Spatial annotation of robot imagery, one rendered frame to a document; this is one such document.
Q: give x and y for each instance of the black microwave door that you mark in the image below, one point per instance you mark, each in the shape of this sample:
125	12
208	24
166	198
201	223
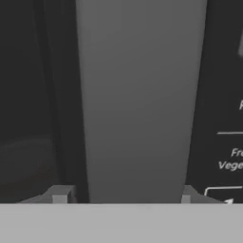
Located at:
34	95

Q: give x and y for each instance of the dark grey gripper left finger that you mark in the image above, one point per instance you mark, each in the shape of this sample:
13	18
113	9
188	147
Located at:
59	194

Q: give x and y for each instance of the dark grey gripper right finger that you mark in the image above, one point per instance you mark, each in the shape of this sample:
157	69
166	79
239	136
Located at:
189	196

